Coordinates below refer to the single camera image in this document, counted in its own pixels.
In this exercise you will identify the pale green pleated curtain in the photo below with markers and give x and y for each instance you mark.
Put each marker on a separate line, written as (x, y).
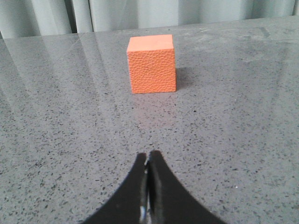
(21, 18)

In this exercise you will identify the orange textured foam cube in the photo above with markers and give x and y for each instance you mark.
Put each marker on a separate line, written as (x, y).
(151, 64)

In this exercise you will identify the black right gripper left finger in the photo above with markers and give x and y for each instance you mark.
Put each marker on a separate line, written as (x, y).
(128, 205)

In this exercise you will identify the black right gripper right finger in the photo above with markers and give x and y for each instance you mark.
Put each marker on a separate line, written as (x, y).
(170, 202)

